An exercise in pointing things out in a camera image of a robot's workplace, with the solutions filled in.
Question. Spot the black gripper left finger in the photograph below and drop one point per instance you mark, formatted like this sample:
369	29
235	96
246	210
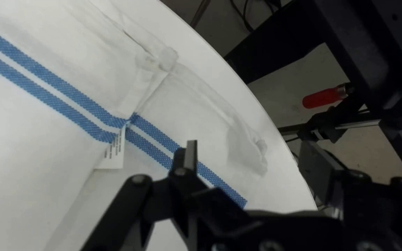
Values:
185	160

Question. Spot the black perforated breadboard table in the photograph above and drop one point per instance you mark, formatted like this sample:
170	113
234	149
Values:
373	32

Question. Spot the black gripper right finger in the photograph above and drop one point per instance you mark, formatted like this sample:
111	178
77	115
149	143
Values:
322	168

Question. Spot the white blue-striped tea towel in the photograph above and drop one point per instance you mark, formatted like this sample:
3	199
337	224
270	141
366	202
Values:
48	50

